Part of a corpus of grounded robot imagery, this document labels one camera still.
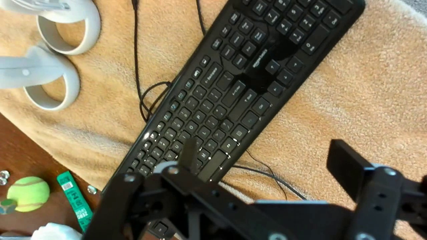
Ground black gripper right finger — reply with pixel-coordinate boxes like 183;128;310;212
326;139;427;240

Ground white coffee filter stack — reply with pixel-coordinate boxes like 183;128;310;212
29;222;84;240

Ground thin black cable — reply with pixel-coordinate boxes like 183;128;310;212
131;0;208;124
229;150;310;203

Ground black computer keyboard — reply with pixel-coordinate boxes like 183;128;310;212
105;0;367;190

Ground beige terry towel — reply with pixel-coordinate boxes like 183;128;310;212
0;0;427;240

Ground white VR controller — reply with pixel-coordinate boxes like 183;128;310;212
0;44;83;112
8;0;103;58

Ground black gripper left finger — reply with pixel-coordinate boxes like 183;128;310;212
81;138;268;240

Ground yellow tennis ball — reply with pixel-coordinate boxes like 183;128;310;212
5;175;52;215

